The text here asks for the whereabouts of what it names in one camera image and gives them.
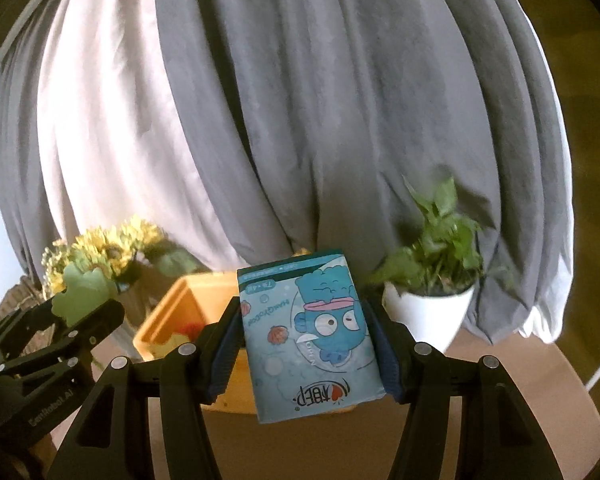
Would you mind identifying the green plush toy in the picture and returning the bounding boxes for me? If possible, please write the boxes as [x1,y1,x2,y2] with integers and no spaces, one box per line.
[52,263,118,327]

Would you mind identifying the blue tissue pack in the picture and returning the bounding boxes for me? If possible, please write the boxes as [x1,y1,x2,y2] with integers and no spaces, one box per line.
[237,250,385,424]

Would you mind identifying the red fluffy plush toy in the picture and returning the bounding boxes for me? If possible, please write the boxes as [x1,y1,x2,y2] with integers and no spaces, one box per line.
[178,323,204,342]

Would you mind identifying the patterned brown cushion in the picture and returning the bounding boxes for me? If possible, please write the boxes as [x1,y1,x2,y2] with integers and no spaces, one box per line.
[0,276,55,356]

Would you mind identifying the orange plastic crate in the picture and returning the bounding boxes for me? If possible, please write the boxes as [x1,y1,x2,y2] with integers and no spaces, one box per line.
[132,248,357,416]

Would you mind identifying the sunflower bouquet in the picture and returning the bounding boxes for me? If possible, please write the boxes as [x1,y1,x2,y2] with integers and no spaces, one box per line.
[41,217,207,298]

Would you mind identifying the white plant pot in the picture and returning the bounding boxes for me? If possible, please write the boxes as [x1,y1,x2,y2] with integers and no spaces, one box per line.
[382,282,475,353]

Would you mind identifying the beige curtain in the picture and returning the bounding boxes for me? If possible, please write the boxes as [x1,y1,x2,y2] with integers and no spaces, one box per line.
[36,0,244,271]

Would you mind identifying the green potted plant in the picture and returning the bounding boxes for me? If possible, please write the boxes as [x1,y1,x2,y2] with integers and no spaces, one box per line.
[362,174,516,296]

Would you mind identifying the grey curtain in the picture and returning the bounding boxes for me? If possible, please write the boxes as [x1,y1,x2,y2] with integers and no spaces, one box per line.
[0,0,573,343]

